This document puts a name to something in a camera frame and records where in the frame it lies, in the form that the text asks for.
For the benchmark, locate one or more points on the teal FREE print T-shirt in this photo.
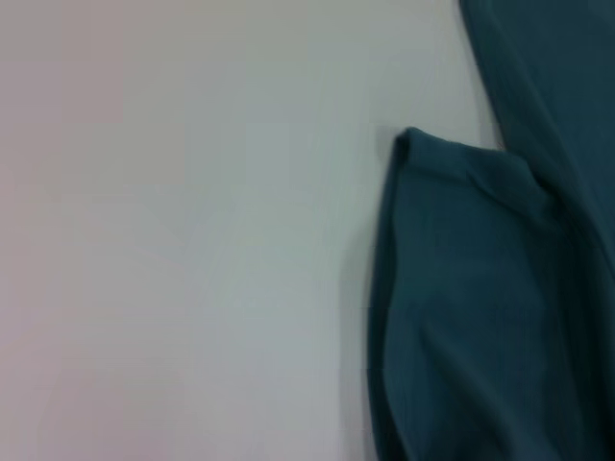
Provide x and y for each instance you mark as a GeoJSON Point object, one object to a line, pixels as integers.
{"type": "Point", "coordinates": [480, 288]}

